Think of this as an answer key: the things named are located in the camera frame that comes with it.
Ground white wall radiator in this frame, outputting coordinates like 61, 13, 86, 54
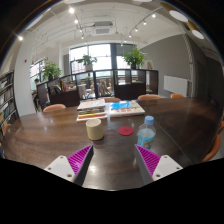
163, 75, 190, 98

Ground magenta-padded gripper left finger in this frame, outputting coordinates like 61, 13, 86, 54
44, 144, 95, 187

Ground person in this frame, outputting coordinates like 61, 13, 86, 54
31, 78, 43, 102

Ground yellow-spined book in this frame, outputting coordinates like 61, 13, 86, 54
77, 112, 107, 118

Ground bushy potted green plant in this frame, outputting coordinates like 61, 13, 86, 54
41, 61, 63, 82

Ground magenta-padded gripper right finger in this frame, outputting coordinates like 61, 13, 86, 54
134, 144, 184, 186

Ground small potted plant white pot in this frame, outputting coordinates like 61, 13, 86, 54
78, 54, 98, 72

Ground white-cover book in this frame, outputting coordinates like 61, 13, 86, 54
77, 99, 107, 111

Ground large potted plant dark pot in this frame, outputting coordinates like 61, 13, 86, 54
122, 48, 147, 70

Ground clear blue-capped water bottle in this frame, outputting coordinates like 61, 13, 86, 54
137, 115, 157, 150

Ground wall bookshelf with books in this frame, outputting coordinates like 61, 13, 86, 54
0, 69, 19, 134

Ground cream ceramic cup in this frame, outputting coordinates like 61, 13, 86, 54
85, 118, 105, 141

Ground dark open shelf unit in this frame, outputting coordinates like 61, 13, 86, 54
36, 68, 159, 108

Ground round red coaster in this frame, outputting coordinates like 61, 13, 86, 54
118, 125, 134, 137

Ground blue and white book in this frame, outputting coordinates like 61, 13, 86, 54
108, 100, 146, 118

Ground round white ceiling lamps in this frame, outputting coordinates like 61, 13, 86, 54
63, 0, 205, 40

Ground ceiling spotlights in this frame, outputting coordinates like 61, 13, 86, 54
17, 6, 158, 47

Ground red-spined white book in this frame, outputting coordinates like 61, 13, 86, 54
76, 115, 108, 122

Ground ceiling air conditioner unit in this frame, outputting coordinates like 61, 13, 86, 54
91, 21, 114, 36

